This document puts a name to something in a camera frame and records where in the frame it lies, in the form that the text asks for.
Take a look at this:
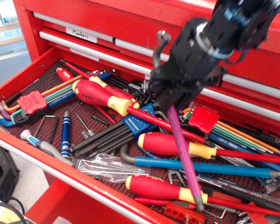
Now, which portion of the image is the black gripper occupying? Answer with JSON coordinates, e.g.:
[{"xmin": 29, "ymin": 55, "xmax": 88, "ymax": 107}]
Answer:
[{"xmin": 146, "ymin": 17, "xmax": 228, "ymax": 112}]

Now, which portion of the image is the violet Allen key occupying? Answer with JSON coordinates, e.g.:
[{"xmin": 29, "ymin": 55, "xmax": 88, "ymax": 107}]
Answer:
[{"xmin": 151, "ymin": 34, "xmax": 204, "ymax": 211}]

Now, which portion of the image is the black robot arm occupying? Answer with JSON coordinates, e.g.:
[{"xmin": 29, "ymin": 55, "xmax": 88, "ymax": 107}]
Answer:
[{"xmin": 143, "ymin": 0, "xmax": 280, "ymax": 112}]

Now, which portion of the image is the right rainbow hex key set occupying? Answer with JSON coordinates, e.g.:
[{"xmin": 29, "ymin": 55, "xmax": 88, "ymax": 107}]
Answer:
[{"xmin": 178, "ymin": 105, "xmax": 280, "ymax": 155}]

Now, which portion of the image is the rainbow hex key set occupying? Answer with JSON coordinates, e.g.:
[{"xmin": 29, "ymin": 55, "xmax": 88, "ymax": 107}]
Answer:
[
  {"xmin": 178, "ymin": 105, "xmax": 280, "ymax": 155},
  {"xmin": 0, "ymin": 84, "xmax": 74, "ymax": 128}
]

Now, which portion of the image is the black torx key set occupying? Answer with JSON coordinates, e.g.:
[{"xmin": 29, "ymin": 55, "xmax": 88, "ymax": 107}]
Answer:
[{"xmin": 104, "ymin": 76, "xmax": 156, "ymax": 106}]

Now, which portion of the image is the blue Allen key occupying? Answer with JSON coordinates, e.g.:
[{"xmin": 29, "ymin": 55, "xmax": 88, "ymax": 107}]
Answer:
[{"xmin": 120, "ymin": 143, "xmax": 280, "ymax": 178}]

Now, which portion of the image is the small black hex key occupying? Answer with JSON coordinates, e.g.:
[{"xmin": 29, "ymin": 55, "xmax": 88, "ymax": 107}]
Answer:
[{"xmin": 45, "ymin": 115, "xmax": 59, "ymax": 144}]

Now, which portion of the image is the left rainbow hex key set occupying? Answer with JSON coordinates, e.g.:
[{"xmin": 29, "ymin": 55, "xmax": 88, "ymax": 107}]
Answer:
[{"xmin": 0, "ymin": 84, "xmax": 74, "ymax": 128}]

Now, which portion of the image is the middle red yellow screwdriver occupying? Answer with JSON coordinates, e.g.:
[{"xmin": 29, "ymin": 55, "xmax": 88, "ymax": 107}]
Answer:
[{"xmin": 138, "ymin": 132, "xmax": 280, "ymax": 164}]

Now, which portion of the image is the black hex set blue holder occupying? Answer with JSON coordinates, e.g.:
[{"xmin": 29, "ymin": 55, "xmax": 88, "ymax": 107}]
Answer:
[{"xmin": 70, "ymin": 114, "xmax": 157, "ymax": 159}]

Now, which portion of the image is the silver cabinet lock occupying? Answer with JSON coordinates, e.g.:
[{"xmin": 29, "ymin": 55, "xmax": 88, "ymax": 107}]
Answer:
[{"xmin": 157, "ymin": 30, "xmax": 171, "ymax": 42}]

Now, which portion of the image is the large red yellow screwdriver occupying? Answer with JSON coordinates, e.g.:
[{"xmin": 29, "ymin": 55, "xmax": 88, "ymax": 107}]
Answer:
[{"xmin": 71, "ymin": 79, "xmax": 207, "ymax": 145}]

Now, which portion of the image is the lower red yellow screwdriver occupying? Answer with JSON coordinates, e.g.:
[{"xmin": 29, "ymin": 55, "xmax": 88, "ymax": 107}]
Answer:
[{"xmin": 126, "ymin": 175, "xmax": 280, "ymax": 217}]

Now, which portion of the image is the red tool chest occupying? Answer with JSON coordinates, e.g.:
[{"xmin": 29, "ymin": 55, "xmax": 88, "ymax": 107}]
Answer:
[{"xmin": 0, "ymin": 0, "xmax": 280, "ymax": 224}]

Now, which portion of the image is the clear plastic bag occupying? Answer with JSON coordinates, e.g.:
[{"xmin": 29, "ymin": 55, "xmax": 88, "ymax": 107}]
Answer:
[{"xmin": 76, "ymin": 154, "xmax": 151, "ymax": 183}]

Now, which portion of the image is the small red black screwdriver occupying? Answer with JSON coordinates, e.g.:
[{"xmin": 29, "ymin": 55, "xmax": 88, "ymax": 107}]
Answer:
[{"xmin": 134, "ymin": 197, "xmax": 196, "ymax": 210}]

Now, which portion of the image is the slim red yellow screwdriver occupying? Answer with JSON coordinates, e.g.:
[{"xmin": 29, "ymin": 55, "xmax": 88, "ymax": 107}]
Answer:
[{"xmin": 56, "ymin": 67, "xmax": 117, "ymax": 124}]

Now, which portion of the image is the red bit holder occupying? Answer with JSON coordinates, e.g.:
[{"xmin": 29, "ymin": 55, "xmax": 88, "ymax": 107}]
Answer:
[{"xmin": 165, "ymin": 203, "xmax": 205, "ymax": 224}]

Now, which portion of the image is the grey blue precision screwdriver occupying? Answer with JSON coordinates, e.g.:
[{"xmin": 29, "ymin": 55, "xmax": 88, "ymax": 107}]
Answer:
[{"xmin": 20, "ymin": 130, "xmax": 74, "ymax": 167}]

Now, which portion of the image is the black box on floor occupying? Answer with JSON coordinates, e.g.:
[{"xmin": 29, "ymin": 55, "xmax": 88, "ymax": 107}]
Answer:
[{"xmin": 0, "ymin": 146, "xmax": 20, "ymax": 203}]

